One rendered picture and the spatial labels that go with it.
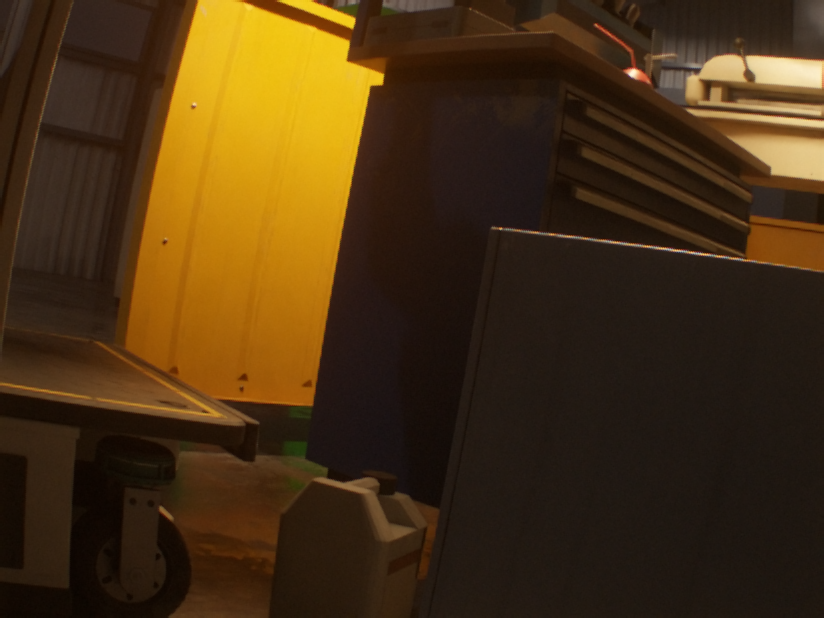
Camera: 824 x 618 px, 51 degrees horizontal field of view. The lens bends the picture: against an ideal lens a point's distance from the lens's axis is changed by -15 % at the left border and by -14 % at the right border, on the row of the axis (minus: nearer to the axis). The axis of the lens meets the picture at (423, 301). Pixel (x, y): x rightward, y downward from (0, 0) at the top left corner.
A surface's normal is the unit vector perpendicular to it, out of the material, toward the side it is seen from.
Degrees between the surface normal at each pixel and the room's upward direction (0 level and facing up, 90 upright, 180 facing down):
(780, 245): 90
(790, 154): 90
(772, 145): 90
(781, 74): 90
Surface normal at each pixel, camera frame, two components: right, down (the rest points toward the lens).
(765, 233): -0.65, -0.11
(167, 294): 0.74, 0.13
